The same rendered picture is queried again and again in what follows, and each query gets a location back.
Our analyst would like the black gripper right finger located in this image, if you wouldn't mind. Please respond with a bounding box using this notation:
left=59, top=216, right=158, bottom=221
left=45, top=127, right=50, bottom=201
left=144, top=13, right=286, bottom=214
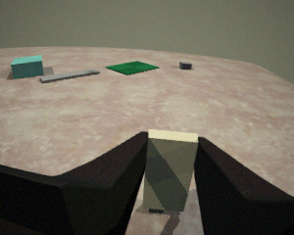
left=194, top=137, right=294, bottom=235

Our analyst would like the beige domino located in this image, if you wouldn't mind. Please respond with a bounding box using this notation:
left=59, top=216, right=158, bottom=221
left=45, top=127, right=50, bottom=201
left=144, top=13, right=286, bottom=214
left=142, top=129, right=198, bottom=212

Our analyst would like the green flat tile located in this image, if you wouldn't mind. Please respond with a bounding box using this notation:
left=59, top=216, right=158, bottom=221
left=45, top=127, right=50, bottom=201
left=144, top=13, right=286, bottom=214
left=105, top=62, right=159, bottom=75

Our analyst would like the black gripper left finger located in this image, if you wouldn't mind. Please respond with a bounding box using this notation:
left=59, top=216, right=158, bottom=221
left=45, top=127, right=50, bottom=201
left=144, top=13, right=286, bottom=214
left=0, top=132, right=148, bottom=235

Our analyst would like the light teal block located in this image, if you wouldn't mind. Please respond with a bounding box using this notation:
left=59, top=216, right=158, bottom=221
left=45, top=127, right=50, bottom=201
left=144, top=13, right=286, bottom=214
left=11, top=55, right=44, bottom=78

